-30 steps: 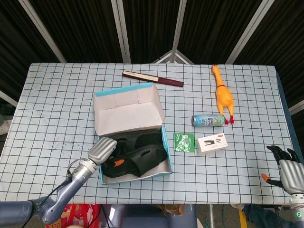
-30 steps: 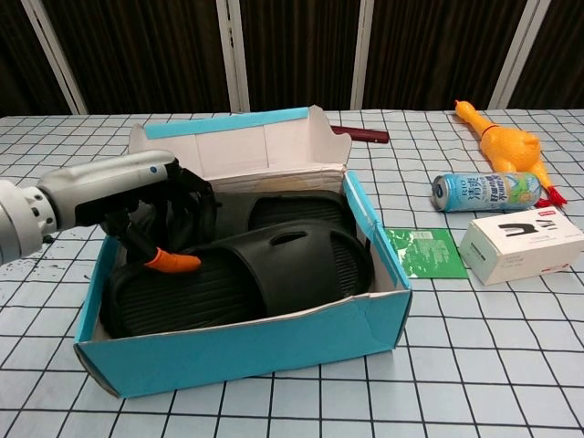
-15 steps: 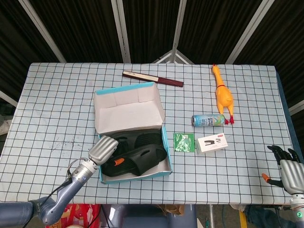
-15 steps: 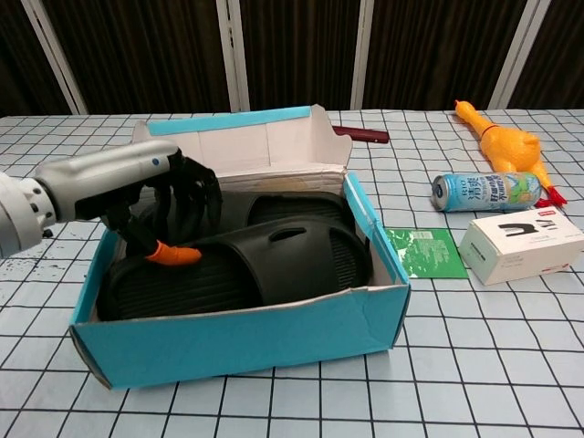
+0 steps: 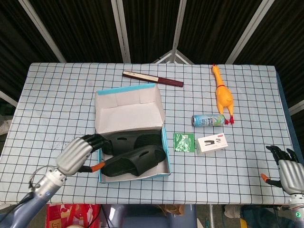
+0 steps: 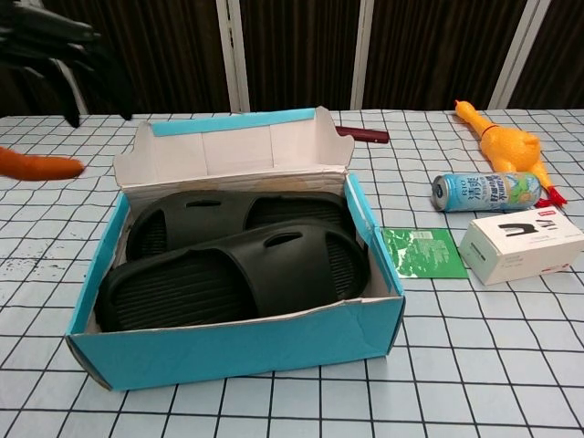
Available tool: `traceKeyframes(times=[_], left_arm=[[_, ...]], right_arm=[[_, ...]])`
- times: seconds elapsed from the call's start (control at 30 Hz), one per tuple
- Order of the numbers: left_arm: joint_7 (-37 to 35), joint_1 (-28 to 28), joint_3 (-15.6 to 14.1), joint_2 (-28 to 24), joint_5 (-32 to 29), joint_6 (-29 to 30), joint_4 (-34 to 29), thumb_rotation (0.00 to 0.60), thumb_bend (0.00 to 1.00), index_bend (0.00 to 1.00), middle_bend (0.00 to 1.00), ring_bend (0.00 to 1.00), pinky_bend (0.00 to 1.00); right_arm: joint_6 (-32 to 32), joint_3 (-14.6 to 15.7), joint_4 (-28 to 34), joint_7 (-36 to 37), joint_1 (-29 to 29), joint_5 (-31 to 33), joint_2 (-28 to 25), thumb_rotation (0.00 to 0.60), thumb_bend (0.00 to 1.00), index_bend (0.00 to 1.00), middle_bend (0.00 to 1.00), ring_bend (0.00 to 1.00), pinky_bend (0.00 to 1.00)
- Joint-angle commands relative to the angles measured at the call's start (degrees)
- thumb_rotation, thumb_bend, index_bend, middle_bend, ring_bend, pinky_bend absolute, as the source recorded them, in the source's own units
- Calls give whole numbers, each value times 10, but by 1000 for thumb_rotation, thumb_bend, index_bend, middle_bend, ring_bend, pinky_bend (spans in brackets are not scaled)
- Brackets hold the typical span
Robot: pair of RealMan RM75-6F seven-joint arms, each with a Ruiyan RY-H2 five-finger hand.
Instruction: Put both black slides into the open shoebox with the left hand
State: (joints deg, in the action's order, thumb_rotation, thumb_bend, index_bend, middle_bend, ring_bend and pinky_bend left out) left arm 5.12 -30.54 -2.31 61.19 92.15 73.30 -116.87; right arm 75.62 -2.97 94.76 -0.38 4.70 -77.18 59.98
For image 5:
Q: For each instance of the black curtain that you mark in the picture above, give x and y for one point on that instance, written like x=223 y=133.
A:
x=90 y=31

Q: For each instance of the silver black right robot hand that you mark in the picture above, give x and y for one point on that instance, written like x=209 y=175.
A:
x=292 y=177

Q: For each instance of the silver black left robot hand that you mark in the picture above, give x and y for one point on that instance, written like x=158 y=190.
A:
x=72 y=156

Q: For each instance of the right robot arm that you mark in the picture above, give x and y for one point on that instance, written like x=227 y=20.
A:
x=298 y=211

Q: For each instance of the grey metal table leg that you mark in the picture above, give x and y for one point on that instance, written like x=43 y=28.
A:
x=210 y=213

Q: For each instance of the blue green drink can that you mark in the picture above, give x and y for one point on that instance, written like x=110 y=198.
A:
x=209 y=120

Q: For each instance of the white triangular frame brace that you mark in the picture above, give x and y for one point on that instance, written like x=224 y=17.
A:
x=184 y=57

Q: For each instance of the white metal frame rail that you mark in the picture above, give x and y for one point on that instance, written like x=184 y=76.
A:
x=297 y=107
x=8 y=97

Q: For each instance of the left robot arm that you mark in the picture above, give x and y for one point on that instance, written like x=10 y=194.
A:
x=31 y=197

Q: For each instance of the yellow rubber chicken toy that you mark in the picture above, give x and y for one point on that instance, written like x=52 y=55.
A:
x=224 y=95

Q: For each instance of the blue checkered tablecloth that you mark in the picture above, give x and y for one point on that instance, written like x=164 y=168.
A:
x=71 y=95

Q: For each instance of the light blue shoe box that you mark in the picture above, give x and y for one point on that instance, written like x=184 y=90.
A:
x=128 y=114

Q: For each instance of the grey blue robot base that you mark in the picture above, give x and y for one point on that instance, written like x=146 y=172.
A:
x=142 y=218

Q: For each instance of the green foil packet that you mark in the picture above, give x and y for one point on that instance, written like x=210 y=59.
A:
x=183 y=142

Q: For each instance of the black rubber slipper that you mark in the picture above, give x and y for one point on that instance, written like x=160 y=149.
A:
x=126 y=142
x=128 y=164

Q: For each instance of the white metal frame post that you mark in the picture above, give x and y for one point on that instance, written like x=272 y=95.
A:
x=249 y=31
x=122 y=35
x=177 y=26
x=41 y=31

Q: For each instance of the brown paper bag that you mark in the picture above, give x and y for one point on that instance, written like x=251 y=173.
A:
x=174 y=209

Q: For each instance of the small white product box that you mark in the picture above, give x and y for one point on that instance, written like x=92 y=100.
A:
x=211 y=145

